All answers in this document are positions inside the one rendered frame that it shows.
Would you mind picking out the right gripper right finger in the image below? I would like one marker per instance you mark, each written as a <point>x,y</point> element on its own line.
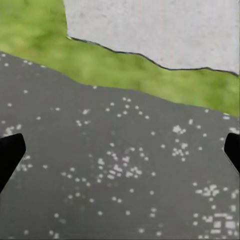
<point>232,149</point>

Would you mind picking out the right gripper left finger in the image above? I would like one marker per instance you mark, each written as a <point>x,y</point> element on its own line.
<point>12,149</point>

